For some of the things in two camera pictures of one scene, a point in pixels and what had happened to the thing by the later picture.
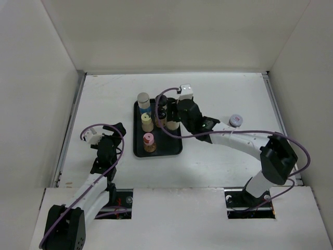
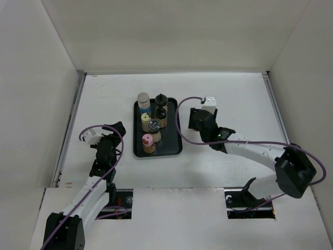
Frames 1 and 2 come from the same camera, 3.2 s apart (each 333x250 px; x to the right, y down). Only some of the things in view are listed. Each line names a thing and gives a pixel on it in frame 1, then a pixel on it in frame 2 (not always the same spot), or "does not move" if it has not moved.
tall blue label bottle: [144, 103] does not move
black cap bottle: [173, 125] → [153, 125]
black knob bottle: [162, 114] does not move
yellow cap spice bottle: [147, 124] does not move
